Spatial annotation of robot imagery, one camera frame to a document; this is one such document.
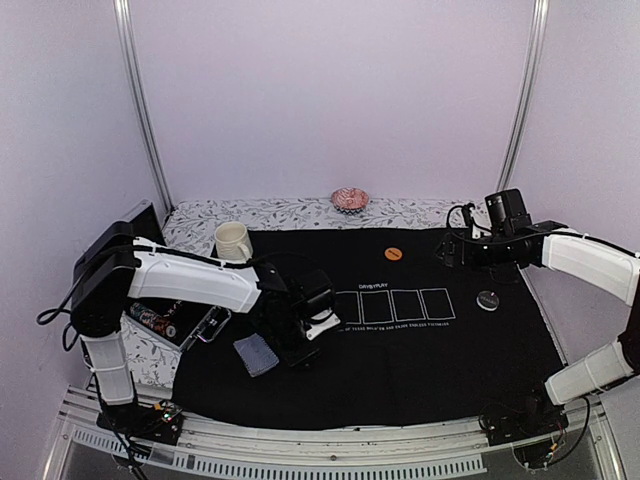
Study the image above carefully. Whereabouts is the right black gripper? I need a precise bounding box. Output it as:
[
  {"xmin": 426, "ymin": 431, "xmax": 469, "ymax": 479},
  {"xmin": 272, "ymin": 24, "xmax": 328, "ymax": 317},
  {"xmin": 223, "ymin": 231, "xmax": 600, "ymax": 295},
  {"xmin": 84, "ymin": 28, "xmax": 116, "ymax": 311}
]
[{"xmin": 433, "ymin": 230, "xmax": 514, "ymax": 275}]

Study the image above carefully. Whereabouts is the orange big blind button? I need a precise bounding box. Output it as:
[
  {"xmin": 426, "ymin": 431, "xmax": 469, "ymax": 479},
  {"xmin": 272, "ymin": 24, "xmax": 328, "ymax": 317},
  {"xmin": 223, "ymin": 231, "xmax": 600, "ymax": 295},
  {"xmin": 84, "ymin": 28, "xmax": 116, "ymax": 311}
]
[{"xmin": 384, "ymin": 247, "xmax": 403, "ymax": 261}]

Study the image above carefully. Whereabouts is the black round dealer button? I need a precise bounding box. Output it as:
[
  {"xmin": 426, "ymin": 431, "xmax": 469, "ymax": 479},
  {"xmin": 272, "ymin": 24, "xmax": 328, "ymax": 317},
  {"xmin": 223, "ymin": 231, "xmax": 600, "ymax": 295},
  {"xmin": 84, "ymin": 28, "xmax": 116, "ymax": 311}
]
[{"xmin": 476, "ymin": 290, "xmax": 500, "ymax": 312}]

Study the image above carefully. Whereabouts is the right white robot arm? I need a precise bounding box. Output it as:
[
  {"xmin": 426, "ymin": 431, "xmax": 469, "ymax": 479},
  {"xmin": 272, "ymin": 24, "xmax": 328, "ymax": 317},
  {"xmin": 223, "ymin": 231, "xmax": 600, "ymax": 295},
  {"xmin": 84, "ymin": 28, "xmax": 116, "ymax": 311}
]
[{"xmin": 436, "ymin": 189, "xmax": 639, "ymax": 436}]

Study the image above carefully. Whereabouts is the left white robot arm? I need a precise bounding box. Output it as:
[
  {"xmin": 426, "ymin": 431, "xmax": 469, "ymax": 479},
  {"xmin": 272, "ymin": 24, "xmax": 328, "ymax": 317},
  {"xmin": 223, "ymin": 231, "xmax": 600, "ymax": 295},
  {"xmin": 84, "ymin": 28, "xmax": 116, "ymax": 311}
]
[{"xmin": 70, "ymin": 221, "xmax": 340, "ymax": 434}]

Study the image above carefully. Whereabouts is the blue playing card deck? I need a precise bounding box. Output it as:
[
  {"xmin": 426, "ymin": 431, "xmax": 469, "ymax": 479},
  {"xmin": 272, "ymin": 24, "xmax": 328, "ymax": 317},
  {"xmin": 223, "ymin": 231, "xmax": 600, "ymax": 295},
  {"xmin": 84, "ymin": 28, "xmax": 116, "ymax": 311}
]
[{"xmin": 233, "ymin": 333, "xmax": 279, "ymax": 378}]

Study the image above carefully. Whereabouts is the black poker table mat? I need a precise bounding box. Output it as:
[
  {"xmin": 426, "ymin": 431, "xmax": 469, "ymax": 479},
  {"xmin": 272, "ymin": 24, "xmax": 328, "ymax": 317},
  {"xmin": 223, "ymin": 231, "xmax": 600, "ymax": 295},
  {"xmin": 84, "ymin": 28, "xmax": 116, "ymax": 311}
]
[{"xmin": 172, "ymin": 228, "xmax": 562, "ymax": 430}]

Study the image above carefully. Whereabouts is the red patterned small bowl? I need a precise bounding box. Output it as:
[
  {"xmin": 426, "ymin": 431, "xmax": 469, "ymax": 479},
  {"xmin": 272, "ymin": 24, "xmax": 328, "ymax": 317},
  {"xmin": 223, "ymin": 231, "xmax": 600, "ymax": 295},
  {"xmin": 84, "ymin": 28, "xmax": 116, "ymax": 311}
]
[{"xmin": 331, "ymin": 187, "xmax": 370, "ymax": 215}]

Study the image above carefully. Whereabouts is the aluminium poker chip case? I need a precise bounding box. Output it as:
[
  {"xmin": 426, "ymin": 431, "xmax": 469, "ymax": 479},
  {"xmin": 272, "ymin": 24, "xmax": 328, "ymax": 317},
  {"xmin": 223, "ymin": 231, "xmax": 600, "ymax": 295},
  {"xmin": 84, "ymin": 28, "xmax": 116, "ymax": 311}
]
[{"xmin": 119, "ymin": 199, "xmax": 232, "ymax": 353}]

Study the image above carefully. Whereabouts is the cream ceramic mug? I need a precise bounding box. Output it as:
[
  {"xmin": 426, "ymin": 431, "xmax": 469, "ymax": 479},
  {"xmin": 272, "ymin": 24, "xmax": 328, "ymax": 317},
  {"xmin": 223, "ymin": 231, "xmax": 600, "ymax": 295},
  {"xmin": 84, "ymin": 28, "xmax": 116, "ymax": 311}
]
[{"xmin": 214, "ymin": 221, "xmax": 254, "ymax": 264}]

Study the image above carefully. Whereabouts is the poker chip stack front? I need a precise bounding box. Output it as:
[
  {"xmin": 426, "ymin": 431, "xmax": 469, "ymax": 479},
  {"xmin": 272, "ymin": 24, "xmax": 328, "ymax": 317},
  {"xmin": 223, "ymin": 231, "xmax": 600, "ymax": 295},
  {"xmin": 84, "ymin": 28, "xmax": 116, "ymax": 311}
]
[{"xmin": 128, "ymin": 302, "xmax": 176, "ymax": 338}]

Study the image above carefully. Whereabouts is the floral patterned tablecloth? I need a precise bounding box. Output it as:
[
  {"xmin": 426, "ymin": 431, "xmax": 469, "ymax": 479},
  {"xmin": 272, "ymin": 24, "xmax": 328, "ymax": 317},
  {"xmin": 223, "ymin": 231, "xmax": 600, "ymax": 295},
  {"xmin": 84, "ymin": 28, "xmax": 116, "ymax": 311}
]
[{"xmin": 121, "ymin": 198, "xmax": 459, "ymax": 391}]

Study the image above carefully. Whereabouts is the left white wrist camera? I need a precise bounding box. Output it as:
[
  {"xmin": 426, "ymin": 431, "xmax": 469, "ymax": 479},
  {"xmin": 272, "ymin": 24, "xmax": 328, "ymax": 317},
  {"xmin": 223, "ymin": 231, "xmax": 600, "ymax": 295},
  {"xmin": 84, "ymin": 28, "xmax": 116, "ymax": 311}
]
[{"xmin": 304, "ymin": 312, "xmax": 340, "ymax": 341}]

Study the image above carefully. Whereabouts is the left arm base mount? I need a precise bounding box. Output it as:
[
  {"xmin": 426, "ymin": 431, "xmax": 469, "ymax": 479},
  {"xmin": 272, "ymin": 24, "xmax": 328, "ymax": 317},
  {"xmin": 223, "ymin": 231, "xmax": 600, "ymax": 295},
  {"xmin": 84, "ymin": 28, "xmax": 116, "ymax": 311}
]
[{"xmin": 97, "ymin": 399, "xmax": 184, "ymax": 446}]

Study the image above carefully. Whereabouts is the front aluminium rail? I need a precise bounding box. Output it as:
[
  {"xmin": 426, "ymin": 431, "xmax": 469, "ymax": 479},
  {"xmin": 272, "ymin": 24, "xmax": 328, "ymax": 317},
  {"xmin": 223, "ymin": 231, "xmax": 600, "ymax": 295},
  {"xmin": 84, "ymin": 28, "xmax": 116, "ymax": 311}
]
[{"xmin": 42, "ymin": 386, "xmax": 634, "ymax": 479}]

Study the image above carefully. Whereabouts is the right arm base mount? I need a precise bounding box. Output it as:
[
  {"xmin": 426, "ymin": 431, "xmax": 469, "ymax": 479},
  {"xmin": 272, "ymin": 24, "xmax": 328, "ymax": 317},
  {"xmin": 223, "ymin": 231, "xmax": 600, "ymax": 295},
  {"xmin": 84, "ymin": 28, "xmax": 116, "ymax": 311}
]
[{"xmin": 478, "ymin": 400, "xmax": 569, "ymax": 470}]

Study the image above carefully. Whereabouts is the right aluminium frame post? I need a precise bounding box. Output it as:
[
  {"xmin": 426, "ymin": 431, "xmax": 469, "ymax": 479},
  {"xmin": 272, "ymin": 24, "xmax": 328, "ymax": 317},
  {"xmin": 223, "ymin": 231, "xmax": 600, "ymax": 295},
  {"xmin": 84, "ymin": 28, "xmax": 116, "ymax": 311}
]
[{"xmin": 496, "ymin": 0, "xmax": 550, "ymax": 191}]

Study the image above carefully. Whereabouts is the aluminium frame post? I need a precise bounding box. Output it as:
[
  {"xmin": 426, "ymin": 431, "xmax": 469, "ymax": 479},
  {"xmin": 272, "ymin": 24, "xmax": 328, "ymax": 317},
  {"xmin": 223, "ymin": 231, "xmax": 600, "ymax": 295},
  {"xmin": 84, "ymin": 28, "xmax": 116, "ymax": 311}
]
[
  {"xmin": 113, "ymin": 0, "xmax": 175, "ymax": 214},
  {"xmin": 496, "ymin": 0, "xmax": 550, "ymax": 191}
]

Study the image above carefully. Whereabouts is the left aluminium frame post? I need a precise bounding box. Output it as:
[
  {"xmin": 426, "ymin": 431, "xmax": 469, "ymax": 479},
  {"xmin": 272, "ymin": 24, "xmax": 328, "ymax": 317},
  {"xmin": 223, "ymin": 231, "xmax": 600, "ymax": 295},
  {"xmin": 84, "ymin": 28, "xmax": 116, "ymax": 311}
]
[{"xmin": 113, "ymin": 0, "xmax": 175, "ymax": 214}]

